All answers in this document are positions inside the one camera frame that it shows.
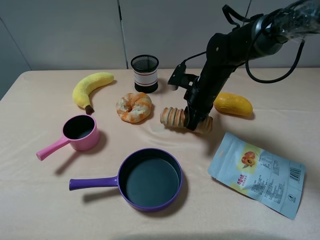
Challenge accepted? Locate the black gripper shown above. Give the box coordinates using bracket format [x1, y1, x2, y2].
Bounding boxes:
[184, 74, 223, 131]

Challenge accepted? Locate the ridged long bread roll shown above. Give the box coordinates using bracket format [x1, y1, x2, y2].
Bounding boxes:
[160, 107, 213, 134]

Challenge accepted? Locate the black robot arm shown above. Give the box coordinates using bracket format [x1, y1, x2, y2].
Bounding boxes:
[183, 0, 320, 130]

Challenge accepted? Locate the yellow mango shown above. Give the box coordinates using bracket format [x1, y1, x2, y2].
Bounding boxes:
[213, 92, 253, 116]

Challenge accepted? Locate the orange striped bagel bread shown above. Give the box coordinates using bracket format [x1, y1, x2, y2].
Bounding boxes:
[116, 92, 152, 124]

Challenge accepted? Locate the black mesh pen cup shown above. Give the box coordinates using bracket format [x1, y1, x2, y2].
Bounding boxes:
[130, 54, 159, 94]

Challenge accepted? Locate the purple frying pan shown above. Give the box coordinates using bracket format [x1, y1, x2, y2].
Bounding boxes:
[69, 148, 183, 212]

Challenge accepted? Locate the light blue snack bag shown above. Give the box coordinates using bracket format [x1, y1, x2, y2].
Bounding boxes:
[208, 132, 306, 220]

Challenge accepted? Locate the pink small saucepan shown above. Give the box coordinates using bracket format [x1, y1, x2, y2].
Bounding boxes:
[36, 114, 100, 161]

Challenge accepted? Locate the yellow plush banana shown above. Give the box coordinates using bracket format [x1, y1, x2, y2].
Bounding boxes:
[72, 72, 114, 115]

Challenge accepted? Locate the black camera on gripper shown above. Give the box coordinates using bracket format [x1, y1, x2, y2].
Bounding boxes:
[167, 62, 198, 91]

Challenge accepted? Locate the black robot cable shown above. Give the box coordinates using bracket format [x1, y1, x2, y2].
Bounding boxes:
[222, 4, 305, 84]

